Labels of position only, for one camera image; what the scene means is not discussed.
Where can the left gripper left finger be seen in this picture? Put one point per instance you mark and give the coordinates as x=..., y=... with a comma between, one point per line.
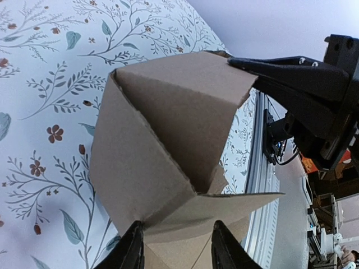
x=128, y=253

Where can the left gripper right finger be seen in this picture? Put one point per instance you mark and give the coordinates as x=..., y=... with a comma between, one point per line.
x=226, y=251

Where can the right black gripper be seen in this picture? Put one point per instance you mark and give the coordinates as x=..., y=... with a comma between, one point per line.
x=322, y=97

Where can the brown cardboard box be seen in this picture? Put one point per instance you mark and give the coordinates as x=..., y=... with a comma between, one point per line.
x=160, y=133

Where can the floral patterned table mat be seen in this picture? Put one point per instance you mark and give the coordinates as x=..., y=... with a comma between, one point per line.
x=55, y=60

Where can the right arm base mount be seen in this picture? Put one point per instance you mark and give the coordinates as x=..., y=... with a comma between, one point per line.
x=276, y=134

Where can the aluminium front rail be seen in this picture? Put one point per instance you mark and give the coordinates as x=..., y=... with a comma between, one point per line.
x=277, y=235

